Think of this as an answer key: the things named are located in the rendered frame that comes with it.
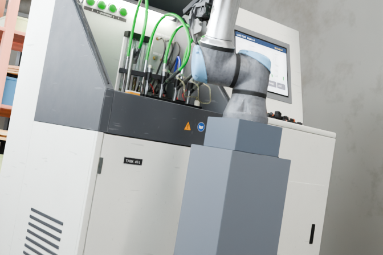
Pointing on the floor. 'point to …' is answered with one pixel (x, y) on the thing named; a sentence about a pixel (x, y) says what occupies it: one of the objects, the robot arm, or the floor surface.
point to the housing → (25, 103)
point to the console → (296, 152)
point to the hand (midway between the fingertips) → (195, 39)
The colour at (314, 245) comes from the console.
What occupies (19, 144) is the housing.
